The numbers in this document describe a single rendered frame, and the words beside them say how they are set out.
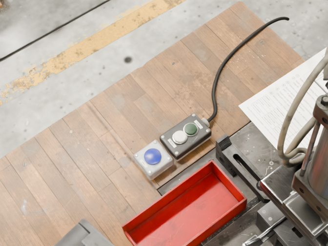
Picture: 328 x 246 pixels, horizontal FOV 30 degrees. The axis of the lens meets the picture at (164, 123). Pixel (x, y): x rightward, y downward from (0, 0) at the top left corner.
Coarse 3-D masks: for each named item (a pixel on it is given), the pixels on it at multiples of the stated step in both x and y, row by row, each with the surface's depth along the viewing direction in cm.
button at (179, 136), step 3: (177, 132) 143; (180, 132) 142; (183, 132) 142; (174, 135) 142; (177, 135) 142; (180, 135) 142; (183, 135) 142; (174, 138) 142; (177, 138) 142; (180, 138) 142; (183, 138) 142; (177, 141) 142; (180, 141) 141; (183, 141) 142
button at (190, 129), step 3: (189, 123) 143; (192, 123) 143; (186, 126) 143; (189, 126) 143; (192, 126) 143; (195, 126) 143; (186, 129) 143; (189, 129) 143; (192, 129) 143; (195, 129) 143; (186, 132) 142; (189, 132) 142; (192, 132) 142; (195, 132) 143
